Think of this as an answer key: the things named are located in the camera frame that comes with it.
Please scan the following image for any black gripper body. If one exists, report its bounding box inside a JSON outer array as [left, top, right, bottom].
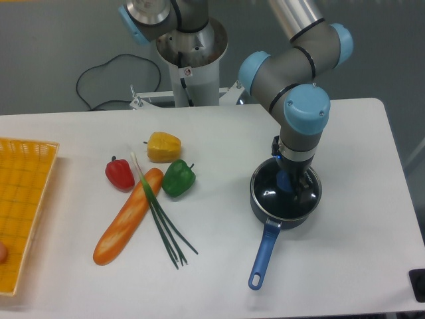
[[272, 136, 314, 177]]

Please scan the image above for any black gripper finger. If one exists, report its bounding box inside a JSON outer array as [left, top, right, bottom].
[[295, 174, 311, 202]]

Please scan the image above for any glass lid blue knob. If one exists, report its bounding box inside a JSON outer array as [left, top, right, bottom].
[[250, 158, 322, 228]]

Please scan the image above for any dark blue saucepan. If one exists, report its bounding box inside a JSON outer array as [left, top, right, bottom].
[[248, 158, 323, 291]]

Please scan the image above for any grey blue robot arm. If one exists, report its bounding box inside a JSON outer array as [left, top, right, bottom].
[[118, 1, 353, 202]]

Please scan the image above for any green bell pepper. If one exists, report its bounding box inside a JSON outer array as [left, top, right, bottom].
[[162, 159, 196, 198]]

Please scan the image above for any green spring onion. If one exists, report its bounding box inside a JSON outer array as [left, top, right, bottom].
[[130, 152, 198, 269]]

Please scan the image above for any yellow bell pepper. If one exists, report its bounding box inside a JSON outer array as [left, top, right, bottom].
[[144, 132, 182, 163]]

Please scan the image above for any black device at edge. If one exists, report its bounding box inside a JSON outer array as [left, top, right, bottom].
[[408, 268, 425, 303]]

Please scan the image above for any orange baguette bread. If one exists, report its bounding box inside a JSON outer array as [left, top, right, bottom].
[[92, 181, 149, 266]]

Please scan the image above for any red bell pepper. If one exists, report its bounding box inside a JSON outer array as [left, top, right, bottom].
[[105, 156, 135, 192]]

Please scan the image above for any yellow woven basket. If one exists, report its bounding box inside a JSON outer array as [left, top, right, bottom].
[[1, 138, 60, 296]]

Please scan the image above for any pink item in basket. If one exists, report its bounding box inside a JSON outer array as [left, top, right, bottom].
[[0, 241, 8, 263]]

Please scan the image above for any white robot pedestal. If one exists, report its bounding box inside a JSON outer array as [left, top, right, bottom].
[[129, 18, 250, 110]]

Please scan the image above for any black floor cable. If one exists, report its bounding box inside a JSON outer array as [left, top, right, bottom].
[[76, 53, 162, 112]]

